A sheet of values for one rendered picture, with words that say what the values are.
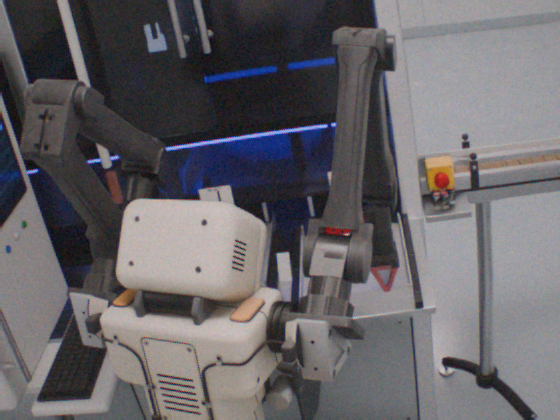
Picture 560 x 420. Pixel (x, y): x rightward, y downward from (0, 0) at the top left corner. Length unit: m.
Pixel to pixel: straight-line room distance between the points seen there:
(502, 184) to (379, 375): 0.70
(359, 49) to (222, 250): 0.40
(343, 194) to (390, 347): 1.12
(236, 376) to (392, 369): 1.23
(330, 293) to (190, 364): 0.25
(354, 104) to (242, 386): 0.48
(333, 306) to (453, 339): 1.85
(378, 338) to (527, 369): 0.78
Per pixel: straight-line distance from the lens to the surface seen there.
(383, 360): 2.32
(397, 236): 1.96
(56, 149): 1.13
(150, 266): 1.19
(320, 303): 1.17
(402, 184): 1.98
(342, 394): 2.41
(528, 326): 3.04
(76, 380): 1.83
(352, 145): 1.23
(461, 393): 2.76
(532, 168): 2.16
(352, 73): 1.25
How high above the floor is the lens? 1.91
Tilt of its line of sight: 28 degrees down
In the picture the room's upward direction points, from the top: 11 degrees counter-clockwise
